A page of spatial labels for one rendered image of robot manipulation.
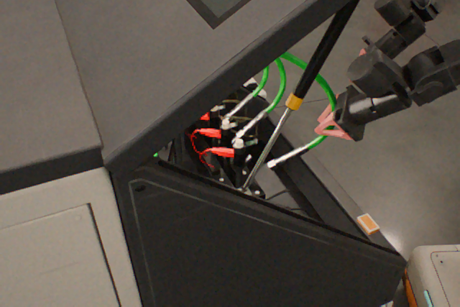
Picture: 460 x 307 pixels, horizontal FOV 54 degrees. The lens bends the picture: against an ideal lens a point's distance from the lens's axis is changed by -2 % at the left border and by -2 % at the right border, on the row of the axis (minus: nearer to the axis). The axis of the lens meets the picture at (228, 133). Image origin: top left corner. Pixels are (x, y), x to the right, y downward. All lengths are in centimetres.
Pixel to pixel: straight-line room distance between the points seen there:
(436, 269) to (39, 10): 169
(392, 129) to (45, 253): 268
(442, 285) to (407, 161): 107
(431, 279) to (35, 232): 164
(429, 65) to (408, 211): 179
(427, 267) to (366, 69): 132
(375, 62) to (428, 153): 219
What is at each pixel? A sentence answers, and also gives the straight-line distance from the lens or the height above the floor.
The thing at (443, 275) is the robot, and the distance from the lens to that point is 202.
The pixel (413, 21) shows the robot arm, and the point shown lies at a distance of 113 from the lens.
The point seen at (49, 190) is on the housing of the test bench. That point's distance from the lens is 55.
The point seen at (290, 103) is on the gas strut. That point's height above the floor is 146.
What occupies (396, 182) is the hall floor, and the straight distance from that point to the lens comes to 273.
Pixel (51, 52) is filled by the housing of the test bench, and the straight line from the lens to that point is 72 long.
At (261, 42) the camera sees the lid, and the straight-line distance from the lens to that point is 49.
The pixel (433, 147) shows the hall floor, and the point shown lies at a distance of 305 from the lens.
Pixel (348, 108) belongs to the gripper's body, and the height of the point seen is 130.
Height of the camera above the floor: 182
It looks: 39 degrees down
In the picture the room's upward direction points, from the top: 1 degrees counter-clockwise
